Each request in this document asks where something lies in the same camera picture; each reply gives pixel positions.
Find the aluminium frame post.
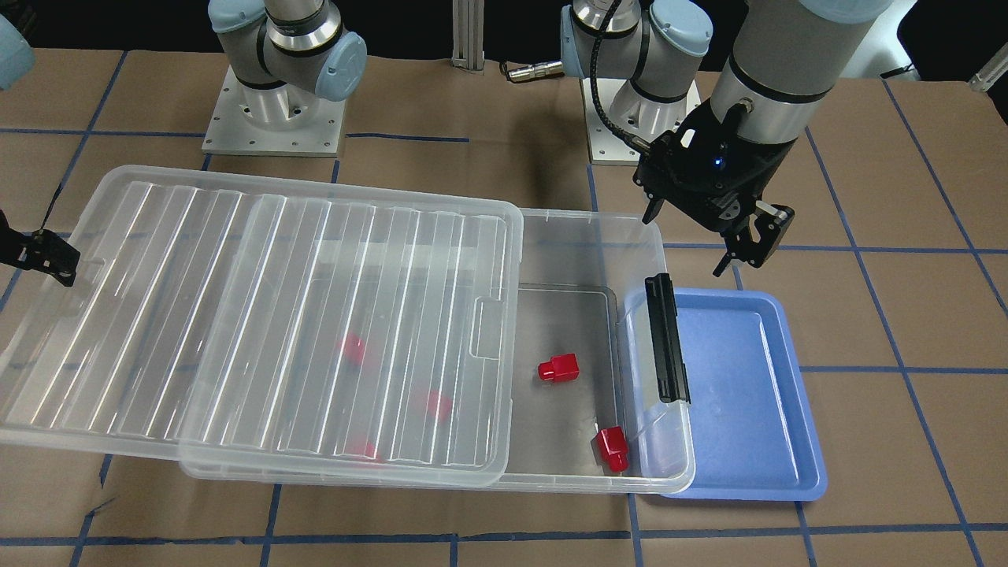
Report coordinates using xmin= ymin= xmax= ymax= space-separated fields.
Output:
xmin=450 ymin=0 xmax=485 ymax=74

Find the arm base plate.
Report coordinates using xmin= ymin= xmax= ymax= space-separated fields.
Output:
xmin=580 ymin=77 xmax=702 ymax=166
xmin=202 ymin=68 xmax=347 ymax=158

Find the silver cable connector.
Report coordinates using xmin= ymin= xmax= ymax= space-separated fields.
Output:
xmin=499 ymin=61 xmax=565 ymax=85

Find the red block under lid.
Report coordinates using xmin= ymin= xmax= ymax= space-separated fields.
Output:
xmin=335 ymin=332 xmax=366 ymax=367

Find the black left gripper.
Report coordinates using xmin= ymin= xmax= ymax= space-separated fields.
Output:
xmin=635 ymin=101 xmax=795 ymax=277

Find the black box latch handle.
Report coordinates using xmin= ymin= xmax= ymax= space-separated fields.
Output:
xmin=644 ymin=272 xmax=691 ymax=403

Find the red block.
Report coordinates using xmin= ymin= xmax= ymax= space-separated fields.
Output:
xmin=537 ymin=353 xmax=580 ymax=384
xmin=595 ymin=426 xmax=630 ymax=473
xmin=335 ymin=332 xmax=366 ymax=367

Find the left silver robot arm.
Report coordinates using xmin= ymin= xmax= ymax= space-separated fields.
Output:
xmin=559 ymin=1 xmax=890 ymax=276

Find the red block box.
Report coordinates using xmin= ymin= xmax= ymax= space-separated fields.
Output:
xmin=413 ymin=391 xmax=454 ymax=424
xmin=343 ymin=438 xmax=385 ymax=465

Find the clear plastic box lid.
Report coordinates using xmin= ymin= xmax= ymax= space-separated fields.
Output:
xmin=2 ymin=165 xmax=524 ymax=488

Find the blue plastic tray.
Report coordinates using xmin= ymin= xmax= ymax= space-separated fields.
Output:
xmin=624 ymin=288 xmax=828 ymax=502

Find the red block centre box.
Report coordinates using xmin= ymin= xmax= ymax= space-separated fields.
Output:
xmin=413 ymin=391 xmax=454 ymax=424

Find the clear plastic storage box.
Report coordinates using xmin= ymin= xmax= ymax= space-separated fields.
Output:
xmin=179 ymin=197 xmax=665 ymax=493

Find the red block front box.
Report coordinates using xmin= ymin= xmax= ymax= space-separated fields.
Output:
xmin=343 ymin=438 xmax=385 ymax=465

